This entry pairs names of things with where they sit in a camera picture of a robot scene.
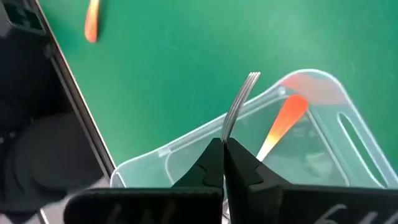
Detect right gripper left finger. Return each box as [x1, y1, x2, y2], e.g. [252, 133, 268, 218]
[172, 138, 225, 190]

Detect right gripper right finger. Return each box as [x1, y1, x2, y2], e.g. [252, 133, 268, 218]
[226, 138, 292, 224]

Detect clear plastic bin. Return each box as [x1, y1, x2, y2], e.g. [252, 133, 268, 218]
[109, 68, 398, 190]

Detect green table mat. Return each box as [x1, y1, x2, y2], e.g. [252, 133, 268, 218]
[37, 0, 398, 187]

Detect black office chair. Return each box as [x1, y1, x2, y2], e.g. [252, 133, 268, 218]
[0, 30, 105, 215]

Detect black table frame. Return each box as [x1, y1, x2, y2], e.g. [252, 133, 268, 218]
[0, 0, 116, 181]

